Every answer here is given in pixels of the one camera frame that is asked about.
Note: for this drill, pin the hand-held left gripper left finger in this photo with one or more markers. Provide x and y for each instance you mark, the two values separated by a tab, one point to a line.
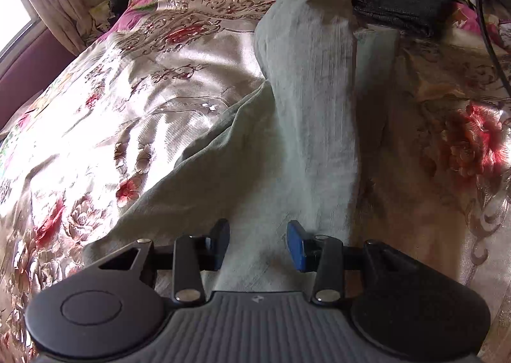
219	245

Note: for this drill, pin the floral satin bedspread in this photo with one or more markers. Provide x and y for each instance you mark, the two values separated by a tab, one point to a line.
139	87

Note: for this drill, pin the pale floral cloth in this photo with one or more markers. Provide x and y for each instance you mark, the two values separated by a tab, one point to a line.
102	15

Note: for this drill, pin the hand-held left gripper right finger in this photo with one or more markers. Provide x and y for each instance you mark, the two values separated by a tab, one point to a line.
296	247

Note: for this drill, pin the green pants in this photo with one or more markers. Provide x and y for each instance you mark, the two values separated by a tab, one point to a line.
299	107

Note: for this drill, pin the window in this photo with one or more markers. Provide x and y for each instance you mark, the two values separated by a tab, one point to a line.
16	15

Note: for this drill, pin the black folded cloth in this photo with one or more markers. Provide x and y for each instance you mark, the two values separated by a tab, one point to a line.
403	3

